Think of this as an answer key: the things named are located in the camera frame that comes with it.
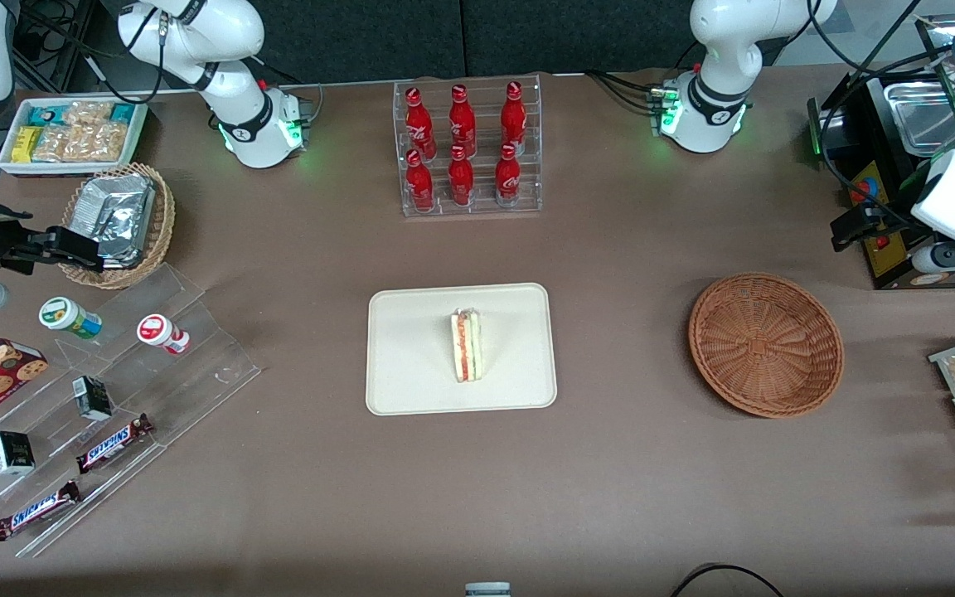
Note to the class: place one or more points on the light woven wicker basket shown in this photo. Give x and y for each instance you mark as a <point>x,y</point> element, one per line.
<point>161,224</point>

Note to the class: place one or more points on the cream plastic tray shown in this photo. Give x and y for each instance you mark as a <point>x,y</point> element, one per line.
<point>411,348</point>

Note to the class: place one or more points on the silver foil packets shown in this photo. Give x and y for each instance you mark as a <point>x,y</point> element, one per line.
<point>117,215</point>

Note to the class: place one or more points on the teal snack packet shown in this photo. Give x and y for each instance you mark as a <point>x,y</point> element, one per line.
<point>45,114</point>
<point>123,112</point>

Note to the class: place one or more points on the small black box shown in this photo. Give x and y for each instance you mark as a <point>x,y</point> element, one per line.
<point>92,400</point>
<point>12,453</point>

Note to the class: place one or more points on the large clear cracker bag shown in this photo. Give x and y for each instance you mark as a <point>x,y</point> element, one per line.
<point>84,143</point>

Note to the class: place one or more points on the round brown wicker basket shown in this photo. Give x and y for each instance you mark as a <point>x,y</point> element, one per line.
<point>763,344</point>

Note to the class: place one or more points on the Snickers chocolate bar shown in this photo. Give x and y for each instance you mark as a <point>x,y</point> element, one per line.
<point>113,444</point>
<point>36,511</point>

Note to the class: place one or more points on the green lid snack cup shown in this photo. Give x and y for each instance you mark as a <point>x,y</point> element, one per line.
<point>67,317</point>

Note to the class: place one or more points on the red cola bottle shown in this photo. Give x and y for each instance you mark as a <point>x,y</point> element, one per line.
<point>462,120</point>
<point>461,180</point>
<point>419,184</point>
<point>419,123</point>
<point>508,178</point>
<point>514,116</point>

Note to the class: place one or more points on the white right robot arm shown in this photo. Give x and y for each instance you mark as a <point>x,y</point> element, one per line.
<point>233,91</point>

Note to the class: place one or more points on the black food warmer yellow panel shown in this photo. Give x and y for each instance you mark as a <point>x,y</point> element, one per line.
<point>871,124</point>

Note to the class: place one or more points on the white rectangular snack tray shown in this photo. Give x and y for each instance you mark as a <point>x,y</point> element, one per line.
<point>7,162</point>

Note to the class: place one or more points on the triangle sandwich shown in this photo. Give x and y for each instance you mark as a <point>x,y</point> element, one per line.
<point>467,344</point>

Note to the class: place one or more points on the clear acrylic bottle rack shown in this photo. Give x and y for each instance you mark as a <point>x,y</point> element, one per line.
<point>482,207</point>

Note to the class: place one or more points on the red lid snack cup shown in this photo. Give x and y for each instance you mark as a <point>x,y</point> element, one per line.
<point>158,332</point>

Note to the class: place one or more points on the small clear cracker bag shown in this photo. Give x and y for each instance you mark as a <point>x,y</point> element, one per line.
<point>88,112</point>

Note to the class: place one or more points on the yellow snack packet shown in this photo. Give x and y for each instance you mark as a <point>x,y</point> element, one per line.
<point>26,143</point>

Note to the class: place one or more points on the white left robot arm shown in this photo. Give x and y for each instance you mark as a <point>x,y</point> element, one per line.
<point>718,50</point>

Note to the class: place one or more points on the clear acrylic stepped display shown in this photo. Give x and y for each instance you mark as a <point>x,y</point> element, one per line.
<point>187,365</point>

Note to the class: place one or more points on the steel warmer pan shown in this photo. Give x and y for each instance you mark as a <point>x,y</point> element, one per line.
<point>921,116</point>

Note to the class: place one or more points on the grey device at table edge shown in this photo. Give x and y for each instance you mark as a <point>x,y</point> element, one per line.
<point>487,589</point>

